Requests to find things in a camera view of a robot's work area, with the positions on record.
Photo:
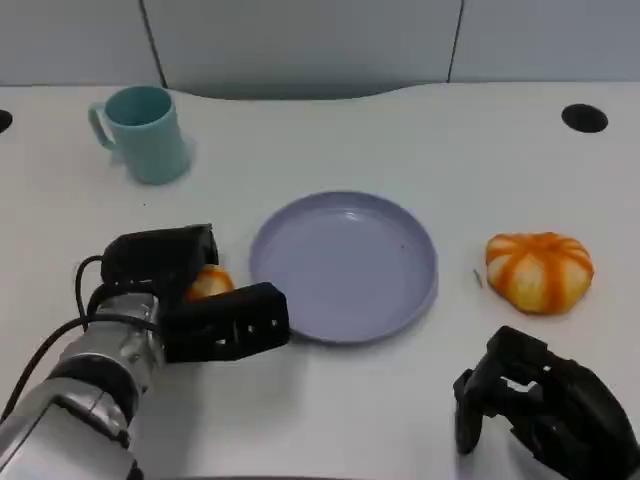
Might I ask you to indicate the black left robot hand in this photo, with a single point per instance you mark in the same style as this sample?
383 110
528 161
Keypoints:
150 255

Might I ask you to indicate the pale green mug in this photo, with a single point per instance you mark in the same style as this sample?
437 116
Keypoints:
155 150

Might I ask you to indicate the grey desk partition panel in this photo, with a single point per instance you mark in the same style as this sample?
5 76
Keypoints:
547 40
72 40
305 45

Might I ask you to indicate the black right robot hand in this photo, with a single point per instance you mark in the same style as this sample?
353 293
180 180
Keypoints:
575 410

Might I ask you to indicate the orange and white toy bread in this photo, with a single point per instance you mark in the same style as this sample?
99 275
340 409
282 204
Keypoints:
212 282
540 275

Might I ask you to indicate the lilac plate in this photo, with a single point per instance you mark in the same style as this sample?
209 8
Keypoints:
345 270

